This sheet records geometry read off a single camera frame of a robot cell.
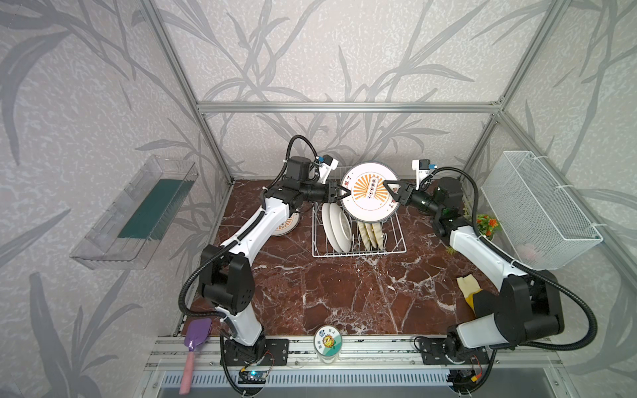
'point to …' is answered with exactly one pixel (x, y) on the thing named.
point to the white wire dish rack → (395, 241)
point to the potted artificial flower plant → (488, 225)
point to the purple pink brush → (198, 330)
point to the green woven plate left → (364, 235)
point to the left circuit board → (252, 377)
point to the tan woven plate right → (378, 231)
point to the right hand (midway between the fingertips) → (386, 182)
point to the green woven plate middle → (371, 235)
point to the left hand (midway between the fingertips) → (349, 193)
